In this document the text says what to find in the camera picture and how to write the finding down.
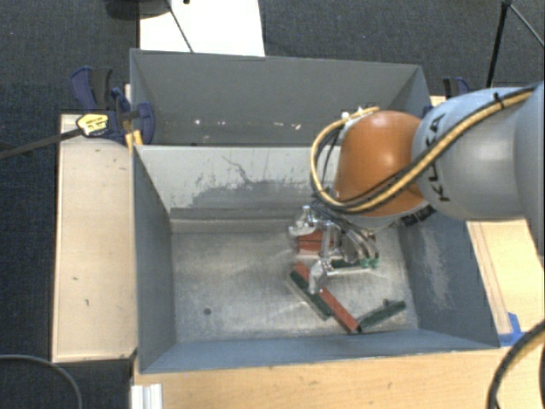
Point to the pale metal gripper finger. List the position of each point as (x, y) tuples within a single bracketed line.
[(317, 275), (305, 224)]

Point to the red-brown flat block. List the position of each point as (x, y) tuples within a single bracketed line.
[(336, 307), (310, 243)]

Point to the dark green flat block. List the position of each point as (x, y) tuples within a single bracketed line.
[(381, 313), (308, 294)]

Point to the grey metal bin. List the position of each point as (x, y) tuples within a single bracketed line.
[(238, 271)]

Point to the pale wood board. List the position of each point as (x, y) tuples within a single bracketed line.
[(93, 249)]

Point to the black cylinder on white bracket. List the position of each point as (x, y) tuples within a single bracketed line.
[(419, 216)]

